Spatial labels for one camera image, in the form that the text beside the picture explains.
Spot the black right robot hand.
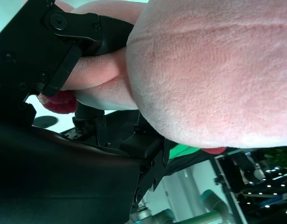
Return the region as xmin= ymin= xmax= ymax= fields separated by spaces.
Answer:
xmin=0 ymin=0 xmax=172 ymax=224

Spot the pink plush beaver doll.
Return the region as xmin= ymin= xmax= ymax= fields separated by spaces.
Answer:
xmin=37 ymin=0 xmax=287 ymax=155

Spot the black round table grommet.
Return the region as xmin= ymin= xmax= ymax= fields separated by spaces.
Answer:
xmin=34 ymin=116 xmax=59 ymax=128

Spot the black metal frame post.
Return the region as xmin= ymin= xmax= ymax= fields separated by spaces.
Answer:
xmin=212 ymin=155 xmax=249 ymax=224

